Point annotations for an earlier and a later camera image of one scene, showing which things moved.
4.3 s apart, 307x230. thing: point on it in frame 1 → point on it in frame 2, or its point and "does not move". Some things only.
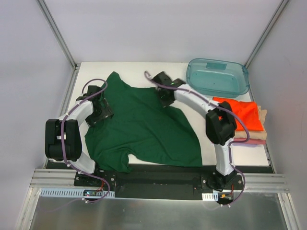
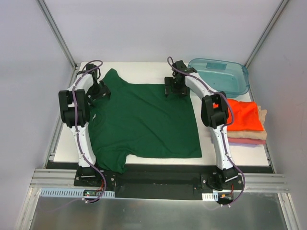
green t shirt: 140,125 does not move
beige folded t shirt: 261,134 does not move
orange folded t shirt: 247,110 does not move
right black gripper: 163,97 → 175,88
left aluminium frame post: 57,33 does not move
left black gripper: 105,110 → 102,91
